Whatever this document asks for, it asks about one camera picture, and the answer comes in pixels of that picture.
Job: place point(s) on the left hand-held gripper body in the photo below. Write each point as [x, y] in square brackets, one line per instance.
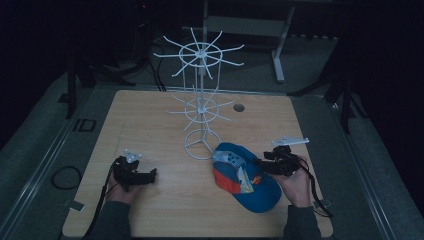
[126, 170]

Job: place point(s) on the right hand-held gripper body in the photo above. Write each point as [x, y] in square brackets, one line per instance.
[286, 159]

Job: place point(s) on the blue and orange cap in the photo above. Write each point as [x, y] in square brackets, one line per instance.
[246, 186]

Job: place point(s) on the person's left hand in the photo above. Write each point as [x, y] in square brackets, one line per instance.
[122, 194]

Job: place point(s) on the person's right hand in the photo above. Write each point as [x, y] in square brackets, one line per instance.
[296, 188]

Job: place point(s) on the round grey table grommet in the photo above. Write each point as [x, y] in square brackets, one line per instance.
[238, 107]

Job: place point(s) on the grey tape piece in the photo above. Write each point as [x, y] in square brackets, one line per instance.
[75, 205]
[327, 202]

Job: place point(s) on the black stand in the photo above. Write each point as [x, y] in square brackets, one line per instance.
[346, 100]
[71, 93]

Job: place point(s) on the grey metal desk frame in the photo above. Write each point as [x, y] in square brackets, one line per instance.
[278, 60]

